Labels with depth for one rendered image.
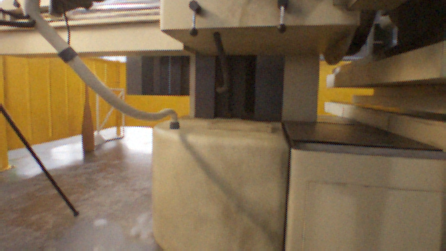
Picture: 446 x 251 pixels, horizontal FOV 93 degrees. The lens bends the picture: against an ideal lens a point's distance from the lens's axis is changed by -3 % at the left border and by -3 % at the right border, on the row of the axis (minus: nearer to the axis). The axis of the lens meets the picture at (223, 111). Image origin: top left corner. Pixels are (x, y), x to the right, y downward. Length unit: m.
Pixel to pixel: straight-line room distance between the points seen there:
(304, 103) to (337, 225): 0.77
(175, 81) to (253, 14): 0.92
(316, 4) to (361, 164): 0.62
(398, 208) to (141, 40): 1.42
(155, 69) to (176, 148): 0.85
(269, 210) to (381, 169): 0.46
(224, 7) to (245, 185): 0.72
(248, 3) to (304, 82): 0.77
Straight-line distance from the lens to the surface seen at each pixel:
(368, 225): 1.10
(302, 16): 0.91
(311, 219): 1.04
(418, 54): 0.94
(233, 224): 1.07
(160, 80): 1.71
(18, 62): 3.03
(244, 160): 0.95
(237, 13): 0.92
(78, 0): 0.79
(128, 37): 1.42
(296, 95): 1.52
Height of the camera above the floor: 0.80
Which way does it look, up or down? 5 degrees down
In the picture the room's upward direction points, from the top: 2 degrees clockwise
